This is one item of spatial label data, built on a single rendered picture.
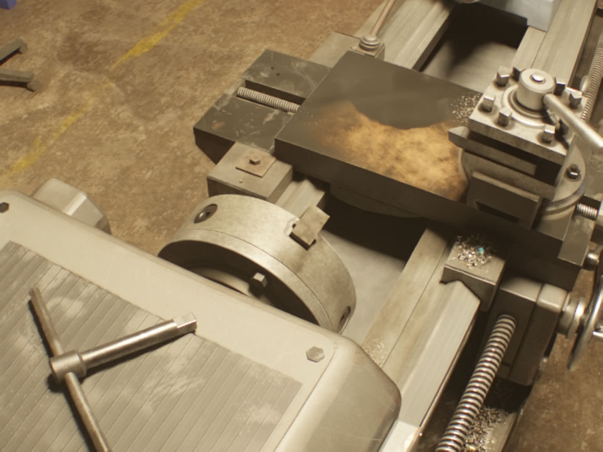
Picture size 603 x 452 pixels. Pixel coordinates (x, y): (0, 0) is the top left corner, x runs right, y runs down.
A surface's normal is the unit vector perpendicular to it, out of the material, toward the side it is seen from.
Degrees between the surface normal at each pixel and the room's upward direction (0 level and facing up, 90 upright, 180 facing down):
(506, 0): 90
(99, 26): 0
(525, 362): 90
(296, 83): 0
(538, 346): 90
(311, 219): 27
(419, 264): 0
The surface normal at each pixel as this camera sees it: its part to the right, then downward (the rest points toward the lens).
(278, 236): 0.28, -0.57
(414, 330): 0.01, -0.70
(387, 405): 0.64, -0.26
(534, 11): -0.45, 0.63
